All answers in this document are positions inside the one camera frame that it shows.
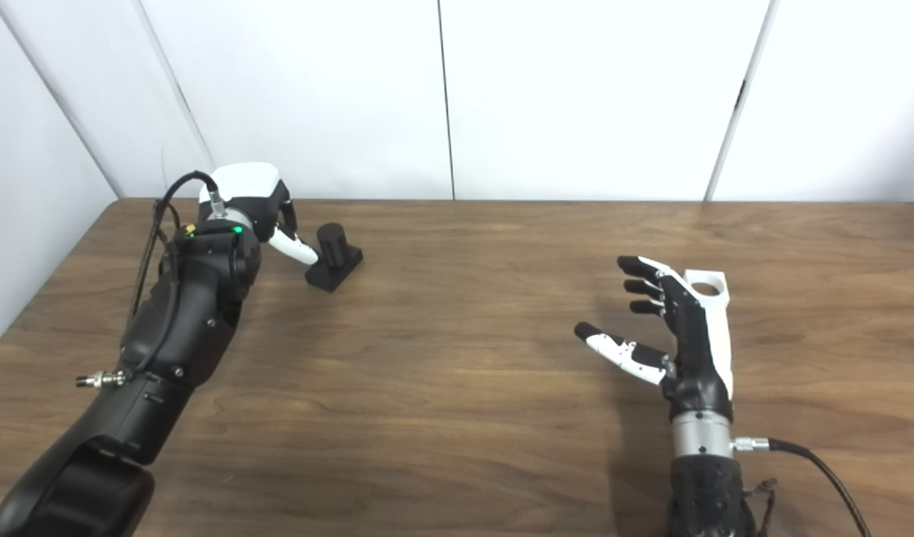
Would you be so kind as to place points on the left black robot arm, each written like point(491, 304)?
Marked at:
point(173, 328)

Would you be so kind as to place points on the white square piece with hole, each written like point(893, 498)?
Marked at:
point(714, 291)

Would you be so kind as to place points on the black peg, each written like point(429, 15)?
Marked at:
point(336, 250)

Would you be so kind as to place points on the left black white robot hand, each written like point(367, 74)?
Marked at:
point(244, 183)

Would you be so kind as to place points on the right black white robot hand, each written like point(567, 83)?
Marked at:
point(695, 350)

